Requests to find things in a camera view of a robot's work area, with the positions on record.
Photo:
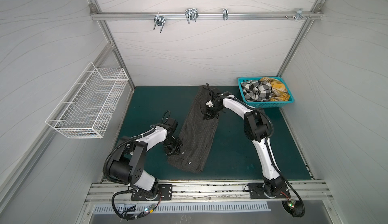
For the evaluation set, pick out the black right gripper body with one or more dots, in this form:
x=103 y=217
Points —
x=210 y=109

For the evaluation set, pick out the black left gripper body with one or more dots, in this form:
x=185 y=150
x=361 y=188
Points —
x=172 y=146

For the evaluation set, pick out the dark grey pinstriped shirt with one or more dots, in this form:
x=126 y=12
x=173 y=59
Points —
x=197 y=135

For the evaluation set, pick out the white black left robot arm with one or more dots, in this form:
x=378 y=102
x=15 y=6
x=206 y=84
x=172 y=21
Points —
x=125 y=164

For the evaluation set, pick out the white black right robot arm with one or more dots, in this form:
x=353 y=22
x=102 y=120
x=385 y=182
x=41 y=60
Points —
x=258 y=128

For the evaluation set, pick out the teal plastic laundry basket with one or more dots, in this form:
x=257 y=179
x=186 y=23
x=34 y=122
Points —
x=267 y=104

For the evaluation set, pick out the black white checkered shirt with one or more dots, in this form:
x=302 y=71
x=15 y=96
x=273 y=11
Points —
x=256 y=91

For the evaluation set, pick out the yellow plaid shirt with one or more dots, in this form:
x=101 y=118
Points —
x=279 y=92

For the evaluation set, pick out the metal double hook clamp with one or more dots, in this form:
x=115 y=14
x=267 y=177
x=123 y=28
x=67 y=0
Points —
x=191 y=14

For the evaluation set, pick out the white slotted vent strip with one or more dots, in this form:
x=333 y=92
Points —
x=189 y=207

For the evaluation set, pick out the metal u-bolt clamp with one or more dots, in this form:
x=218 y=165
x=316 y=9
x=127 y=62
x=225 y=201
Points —
x=159 y=21

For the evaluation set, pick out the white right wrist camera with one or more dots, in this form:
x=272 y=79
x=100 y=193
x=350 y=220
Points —
x=209 y=103

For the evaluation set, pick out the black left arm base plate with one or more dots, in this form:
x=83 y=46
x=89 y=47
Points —
x=163 y=192

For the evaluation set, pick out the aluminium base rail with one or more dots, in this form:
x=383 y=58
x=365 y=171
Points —
x=211 y=190

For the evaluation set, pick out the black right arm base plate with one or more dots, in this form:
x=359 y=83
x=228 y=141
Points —
x=257 y=190

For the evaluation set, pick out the white wire wall basket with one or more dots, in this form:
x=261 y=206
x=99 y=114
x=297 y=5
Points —
x=87 y=108

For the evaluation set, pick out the small metal ring clamp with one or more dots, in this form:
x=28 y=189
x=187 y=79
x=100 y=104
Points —
x=225 y=14

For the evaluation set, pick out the aluminium top cross rail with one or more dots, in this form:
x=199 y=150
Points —
x=175 y=16

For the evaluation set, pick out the metal bracket with bolts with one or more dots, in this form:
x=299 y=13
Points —
x=299 y=15

